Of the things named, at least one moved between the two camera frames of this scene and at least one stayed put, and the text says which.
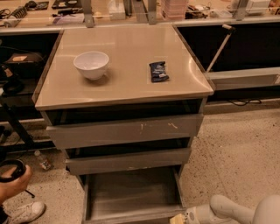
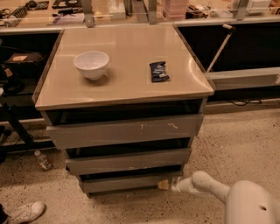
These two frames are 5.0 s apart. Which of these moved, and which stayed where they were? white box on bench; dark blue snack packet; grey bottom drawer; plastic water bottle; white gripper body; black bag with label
Moved: grey bottom drawer; white gripper body
Stayed: plastic water bottle; dark blue snack packet; black bag with label; white box on bench
